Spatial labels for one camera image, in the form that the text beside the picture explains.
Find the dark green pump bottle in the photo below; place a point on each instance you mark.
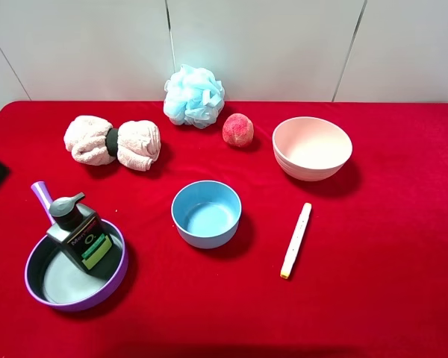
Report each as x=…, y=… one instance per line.
x=78, y=231

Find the pink rolled towel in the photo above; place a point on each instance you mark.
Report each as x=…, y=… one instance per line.
x=94, y=141

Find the purple frying pan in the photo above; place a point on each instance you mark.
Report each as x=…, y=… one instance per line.
x=52, y=279

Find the light blue bath loofah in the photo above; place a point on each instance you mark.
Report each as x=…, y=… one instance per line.
x=194, y=97

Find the blue plastic bowl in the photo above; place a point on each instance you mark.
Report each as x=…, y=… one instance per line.
x=206, y=213

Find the red peach fruit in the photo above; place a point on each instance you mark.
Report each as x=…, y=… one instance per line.
x=238, y=130

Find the white yellow-capped marker pen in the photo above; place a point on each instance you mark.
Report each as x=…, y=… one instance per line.
x=295, y=241

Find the pink ribbed bowl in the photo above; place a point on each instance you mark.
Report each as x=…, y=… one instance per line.
x=309, y=148

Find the red velvet tablecloth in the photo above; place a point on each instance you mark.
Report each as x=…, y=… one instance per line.
x=370, y=278

